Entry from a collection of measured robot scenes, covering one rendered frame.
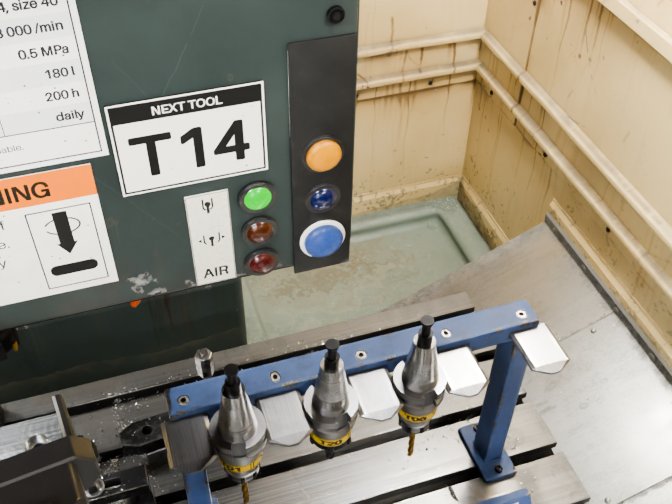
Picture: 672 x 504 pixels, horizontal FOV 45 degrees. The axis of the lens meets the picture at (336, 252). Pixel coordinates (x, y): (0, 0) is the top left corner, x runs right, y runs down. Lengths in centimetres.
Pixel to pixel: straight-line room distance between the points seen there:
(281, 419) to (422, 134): 118
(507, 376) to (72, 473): 62
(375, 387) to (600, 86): 79
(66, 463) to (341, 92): 39
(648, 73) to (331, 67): 96
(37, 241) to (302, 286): 142
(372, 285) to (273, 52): 148
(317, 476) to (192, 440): 37
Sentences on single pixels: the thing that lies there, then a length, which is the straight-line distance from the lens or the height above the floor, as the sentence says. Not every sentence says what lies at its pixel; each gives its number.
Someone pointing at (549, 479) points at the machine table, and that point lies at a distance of 132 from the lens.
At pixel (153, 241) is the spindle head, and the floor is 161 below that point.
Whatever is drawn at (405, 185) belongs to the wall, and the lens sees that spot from 209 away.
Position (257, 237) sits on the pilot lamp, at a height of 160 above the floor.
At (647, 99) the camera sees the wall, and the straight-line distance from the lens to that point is 145.
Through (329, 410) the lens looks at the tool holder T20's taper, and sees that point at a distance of 94.
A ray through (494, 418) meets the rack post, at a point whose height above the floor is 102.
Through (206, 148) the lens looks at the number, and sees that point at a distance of 54.
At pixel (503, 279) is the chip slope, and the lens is 172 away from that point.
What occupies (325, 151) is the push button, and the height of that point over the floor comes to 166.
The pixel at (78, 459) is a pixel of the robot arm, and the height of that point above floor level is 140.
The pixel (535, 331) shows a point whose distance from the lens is 107.
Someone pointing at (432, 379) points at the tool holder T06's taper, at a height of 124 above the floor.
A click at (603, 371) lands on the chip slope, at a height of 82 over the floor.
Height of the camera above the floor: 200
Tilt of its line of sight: 44 degrees down
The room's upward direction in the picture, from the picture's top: 1 degrees clockwise
